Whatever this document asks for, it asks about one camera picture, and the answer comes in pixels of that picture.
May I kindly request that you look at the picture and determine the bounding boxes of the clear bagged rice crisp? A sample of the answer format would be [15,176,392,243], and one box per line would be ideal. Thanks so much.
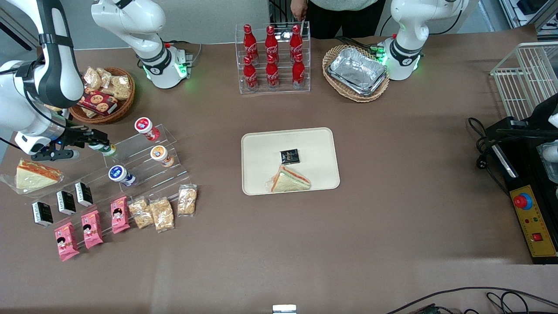
[177,184,198,217]
[149,197,175,233]
[128,197,154,230]

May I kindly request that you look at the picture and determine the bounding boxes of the silver foil container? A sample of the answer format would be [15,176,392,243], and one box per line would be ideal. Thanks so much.
[537,143,558,184]

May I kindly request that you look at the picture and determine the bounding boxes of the person's bare hand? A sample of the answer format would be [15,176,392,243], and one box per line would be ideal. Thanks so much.
[290,0,309,22]

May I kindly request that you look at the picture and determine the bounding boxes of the black cable bundle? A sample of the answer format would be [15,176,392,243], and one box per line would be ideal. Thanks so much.
[268,0,301,27]

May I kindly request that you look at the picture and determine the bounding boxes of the long black cable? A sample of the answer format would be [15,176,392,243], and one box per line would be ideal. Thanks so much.
[385,286,558,314]

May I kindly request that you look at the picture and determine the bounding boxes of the wrapped triangle sandwich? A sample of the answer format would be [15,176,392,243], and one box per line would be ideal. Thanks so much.
[266,164,312,194]
[0,158,65,193]

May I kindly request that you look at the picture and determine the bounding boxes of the light wicker basket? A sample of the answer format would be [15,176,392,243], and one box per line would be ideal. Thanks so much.
[322,44,390,103]

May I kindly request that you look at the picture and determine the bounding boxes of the looped black cable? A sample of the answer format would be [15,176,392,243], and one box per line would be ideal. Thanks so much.
[486,291,534,314]

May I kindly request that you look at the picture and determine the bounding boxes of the brown wicker basket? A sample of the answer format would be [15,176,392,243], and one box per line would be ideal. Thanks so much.
[69,66,136,125]

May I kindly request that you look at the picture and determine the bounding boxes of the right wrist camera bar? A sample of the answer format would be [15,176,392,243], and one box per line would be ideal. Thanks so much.
[31,148,81,162]

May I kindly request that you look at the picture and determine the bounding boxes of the black milk carton left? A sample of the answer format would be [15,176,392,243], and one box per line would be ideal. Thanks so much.
[31,201,54,227]

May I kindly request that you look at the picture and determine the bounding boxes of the white wire rack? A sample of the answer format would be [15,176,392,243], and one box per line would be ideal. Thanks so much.
[490,41,558,121]

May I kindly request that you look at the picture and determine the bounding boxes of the stacked foil containers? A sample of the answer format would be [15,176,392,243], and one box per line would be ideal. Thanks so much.
[327,47,388,96]

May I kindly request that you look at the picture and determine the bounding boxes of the dark metal frame bar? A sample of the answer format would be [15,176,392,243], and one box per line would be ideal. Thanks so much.
[0,8,34,51]

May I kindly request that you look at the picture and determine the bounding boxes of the black milk carton right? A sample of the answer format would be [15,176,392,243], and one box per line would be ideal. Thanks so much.
[75,181,94,207]

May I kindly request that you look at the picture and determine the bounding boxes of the metal equipment shelf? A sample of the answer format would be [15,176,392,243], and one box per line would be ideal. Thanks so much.
[498,0,558,38]

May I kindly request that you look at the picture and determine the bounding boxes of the clear acrylic bottle rack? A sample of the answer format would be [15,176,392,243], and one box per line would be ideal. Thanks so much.
[235,21,311,95]

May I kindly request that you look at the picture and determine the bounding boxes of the red cola bottle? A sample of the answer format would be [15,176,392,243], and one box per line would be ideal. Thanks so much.
[243,56,259,92]
[265,55,281,89]
[289,24,304,59]
[265,25,280,61]
[243,24,258,61]
[292,53,306,88]

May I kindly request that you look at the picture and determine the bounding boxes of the orange lid gum bottle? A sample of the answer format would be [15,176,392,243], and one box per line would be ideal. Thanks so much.
[150,145,175,168]

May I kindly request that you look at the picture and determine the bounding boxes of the black milk carton middle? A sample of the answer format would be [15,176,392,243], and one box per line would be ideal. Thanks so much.
[56,190,77,215]

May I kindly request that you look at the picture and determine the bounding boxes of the cream plastic tray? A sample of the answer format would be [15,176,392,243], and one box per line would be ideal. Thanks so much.
[241,127,340,196]

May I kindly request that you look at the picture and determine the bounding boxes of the pink snack packet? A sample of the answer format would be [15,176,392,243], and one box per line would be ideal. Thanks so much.
[110,196,131,234]
[81,210,104,249]
[54,222,81,262]

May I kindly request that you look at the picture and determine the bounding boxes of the red cookie box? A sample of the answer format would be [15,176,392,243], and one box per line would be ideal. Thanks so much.
[77,89,119,116]

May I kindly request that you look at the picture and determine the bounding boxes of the person's torso and legs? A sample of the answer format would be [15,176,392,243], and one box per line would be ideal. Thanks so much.
[305,0,387,40]

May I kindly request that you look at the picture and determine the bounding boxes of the green lid gum bottle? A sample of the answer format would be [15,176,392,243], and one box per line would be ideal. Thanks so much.
[89,143,118,157]

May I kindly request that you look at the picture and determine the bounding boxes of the black machine power cable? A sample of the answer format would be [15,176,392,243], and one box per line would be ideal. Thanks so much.
[468,116,510,193]

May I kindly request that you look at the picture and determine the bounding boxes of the black sealing machine yellow panel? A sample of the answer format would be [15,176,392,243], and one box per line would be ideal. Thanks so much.
[484,94,558,265]

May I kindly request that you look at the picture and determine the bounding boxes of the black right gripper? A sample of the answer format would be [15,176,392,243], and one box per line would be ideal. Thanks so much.
[54,126,110,151]

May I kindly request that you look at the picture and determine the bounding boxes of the clear acrylic stepped stand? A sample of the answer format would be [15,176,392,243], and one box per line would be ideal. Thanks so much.
[102,124,191,193]

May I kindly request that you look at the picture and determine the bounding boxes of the blue lid gum bottle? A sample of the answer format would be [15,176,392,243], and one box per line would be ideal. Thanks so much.
[108,165,136,187]

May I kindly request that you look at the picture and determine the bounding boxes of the black milk carton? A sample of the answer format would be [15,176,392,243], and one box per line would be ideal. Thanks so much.
[31,201,54,227]
[56,190,77,215]
[75,181,94,207]

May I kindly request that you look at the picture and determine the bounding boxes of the red lid gum bottle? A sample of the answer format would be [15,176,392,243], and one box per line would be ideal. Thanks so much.
[134,116,161,142]

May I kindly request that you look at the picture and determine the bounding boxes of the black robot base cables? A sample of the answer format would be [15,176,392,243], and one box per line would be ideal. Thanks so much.
[335,36,387,58]

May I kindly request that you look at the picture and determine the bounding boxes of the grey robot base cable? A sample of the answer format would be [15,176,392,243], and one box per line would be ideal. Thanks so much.
[165,39,204,80]

